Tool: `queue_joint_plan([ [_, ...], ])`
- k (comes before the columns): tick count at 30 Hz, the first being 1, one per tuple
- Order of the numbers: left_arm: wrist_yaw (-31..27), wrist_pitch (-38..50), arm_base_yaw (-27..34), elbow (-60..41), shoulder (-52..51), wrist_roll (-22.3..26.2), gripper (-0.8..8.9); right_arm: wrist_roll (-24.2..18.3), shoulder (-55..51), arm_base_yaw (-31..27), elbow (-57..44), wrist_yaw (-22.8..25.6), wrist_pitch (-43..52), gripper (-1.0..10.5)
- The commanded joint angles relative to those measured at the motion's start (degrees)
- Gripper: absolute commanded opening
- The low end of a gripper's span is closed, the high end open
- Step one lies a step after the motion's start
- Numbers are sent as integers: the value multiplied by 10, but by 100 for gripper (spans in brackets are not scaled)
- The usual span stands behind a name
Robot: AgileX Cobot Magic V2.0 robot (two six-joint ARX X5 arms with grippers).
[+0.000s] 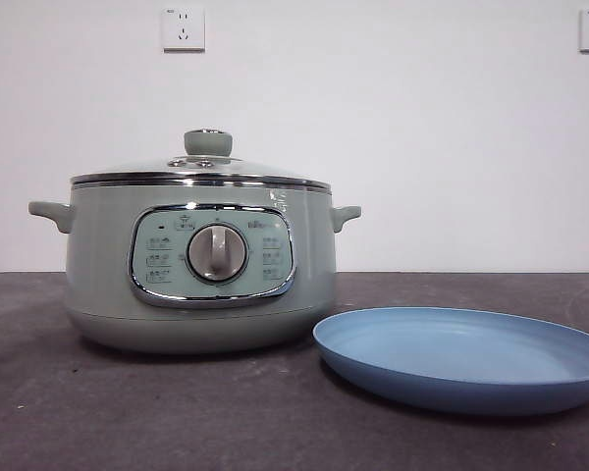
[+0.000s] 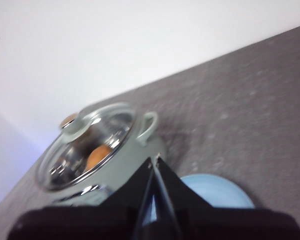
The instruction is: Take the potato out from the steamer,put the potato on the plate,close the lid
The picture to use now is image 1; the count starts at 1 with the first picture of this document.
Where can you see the glass lid with green knob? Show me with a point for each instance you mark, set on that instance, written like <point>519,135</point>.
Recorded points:
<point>207,143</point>

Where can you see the pale green electric steamer pot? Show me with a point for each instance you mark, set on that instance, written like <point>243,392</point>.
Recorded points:
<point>103,294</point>

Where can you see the blue round plate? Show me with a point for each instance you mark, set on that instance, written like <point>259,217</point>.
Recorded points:
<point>446,392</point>

